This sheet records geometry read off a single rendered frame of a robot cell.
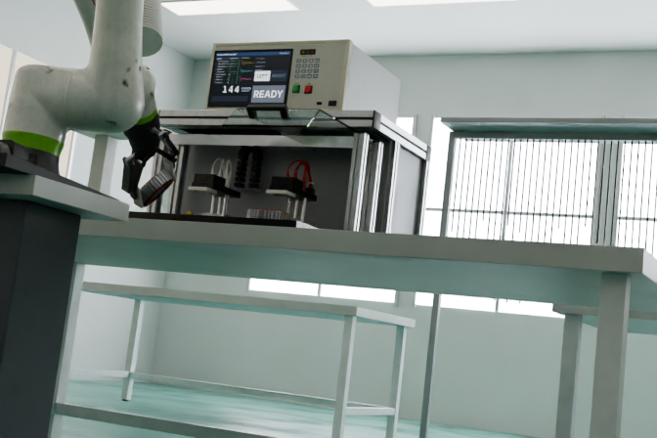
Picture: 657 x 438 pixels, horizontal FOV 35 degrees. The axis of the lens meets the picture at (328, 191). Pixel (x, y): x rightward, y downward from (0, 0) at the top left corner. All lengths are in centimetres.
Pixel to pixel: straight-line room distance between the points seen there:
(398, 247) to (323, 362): 746
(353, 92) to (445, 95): 676
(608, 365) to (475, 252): 34
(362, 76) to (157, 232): 77
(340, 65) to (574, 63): 663
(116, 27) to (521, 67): 748
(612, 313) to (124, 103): 106
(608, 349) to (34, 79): 128
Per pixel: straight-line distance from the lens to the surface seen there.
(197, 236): 247
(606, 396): 213
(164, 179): 270
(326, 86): 284
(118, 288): 654
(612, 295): 214
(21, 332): 217
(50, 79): 225
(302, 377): 975
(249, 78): 296
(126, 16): 220
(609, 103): 921
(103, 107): 218
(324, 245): 231
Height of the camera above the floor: 48
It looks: 9 degrees up
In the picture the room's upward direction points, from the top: 7 degrees clockwise
